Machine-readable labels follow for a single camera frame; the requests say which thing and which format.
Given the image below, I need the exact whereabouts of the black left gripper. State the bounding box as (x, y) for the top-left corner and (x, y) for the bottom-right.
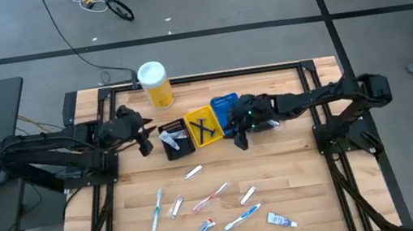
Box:
(95, 100), (160, 150)

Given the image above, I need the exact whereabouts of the small white toothpaste tube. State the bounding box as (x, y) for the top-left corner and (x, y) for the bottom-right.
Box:
(265, 207), (299, 231)
(157, 127), (182, 153)
(188, 217), (218, 231)

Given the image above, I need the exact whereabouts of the red toothbrush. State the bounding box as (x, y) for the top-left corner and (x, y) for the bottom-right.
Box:
(188, 181), (234, 214)

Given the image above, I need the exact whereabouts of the blue slotted plastic basket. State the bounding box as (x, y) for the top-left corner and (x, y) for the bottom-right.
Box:
(209, 91), (244, 132)

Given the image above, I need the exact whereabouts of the yellow wipes canister white lid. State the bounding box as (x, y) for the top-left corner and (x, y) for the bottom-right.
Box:
(135, 58), (178, 113)

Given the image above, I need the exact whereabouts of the black slotted plastic basket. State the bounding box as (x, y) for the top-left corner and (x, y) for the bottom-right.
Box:
(156, 116), (198, 163)

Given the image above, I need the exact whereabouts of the yellow slotted plastic basket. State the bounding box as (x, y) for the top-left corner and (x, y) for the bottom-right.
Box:
(182, 103), (227, 150)

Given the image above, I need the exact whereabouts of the green toothbrush in clear bag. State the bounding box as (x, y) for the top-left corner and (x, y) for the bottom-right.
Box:
(144, 186), (171, 231)

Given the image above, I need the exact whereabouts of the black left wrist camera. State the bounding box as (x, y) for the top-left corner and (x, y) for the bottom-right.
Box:
(136, 136), (156, 159)

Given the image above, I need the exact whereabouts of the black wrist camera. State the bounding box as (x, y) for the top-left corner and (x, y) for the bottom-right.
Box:
(231, 128), (252, 153)
(136, 136), (156, 159)

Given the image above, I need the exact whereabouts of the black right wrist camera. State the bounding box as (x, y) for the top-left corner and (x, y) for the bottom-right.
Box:
(231, 128), (252, 153)

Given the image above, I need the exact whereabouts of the black aluminium table frame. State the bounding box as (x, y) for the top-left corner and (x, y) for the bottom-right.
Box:
(33, 44), (413, 231)

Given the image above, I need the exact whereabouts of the black cable coil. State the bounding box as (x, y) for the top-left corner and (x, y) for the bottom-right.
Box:
(104, 0), (136, 26)

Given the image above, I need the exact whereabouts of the long black hanging cable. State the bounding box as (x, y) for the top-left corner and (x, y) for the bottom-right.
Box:
(39, 0), (140, 102)

